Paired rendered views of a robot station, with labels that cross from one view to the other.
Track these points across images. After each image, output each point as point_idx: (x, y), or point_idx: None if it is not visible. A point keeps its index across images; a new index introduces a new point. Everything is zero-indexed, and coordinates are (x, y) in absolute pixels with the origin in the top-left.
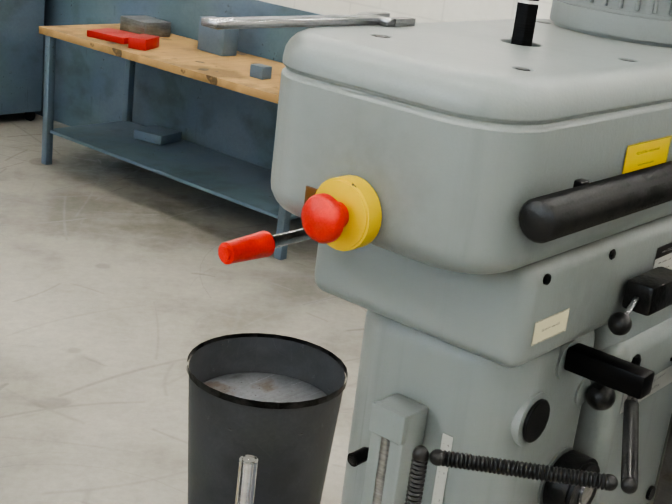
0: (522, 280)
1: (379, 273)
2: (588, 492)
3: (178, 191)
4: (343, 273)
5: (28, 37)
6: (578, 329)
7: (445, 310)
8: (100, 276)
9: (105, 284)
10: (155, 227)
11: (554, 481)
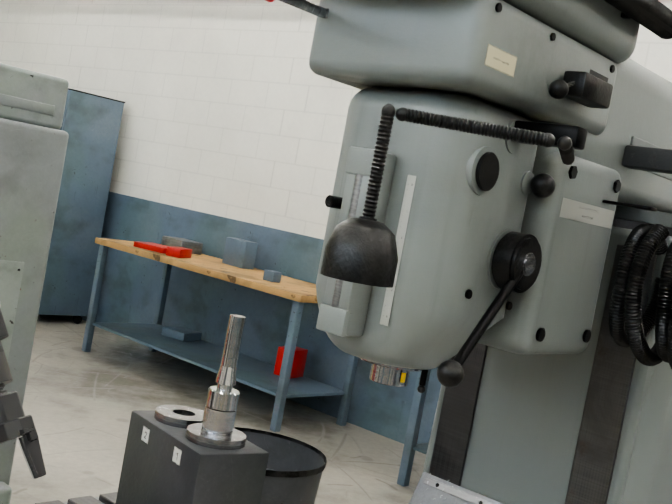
0: (478, 1)
1: (362, 36)
2: (531, 264)
3: (193, 379)
4: (332, 46)
5: (85, 254)
6: (524, 88)
7: (414, 47)
8: (119, 426)
9: (122, 432)
10: (171, 400)
11: (501, 134)
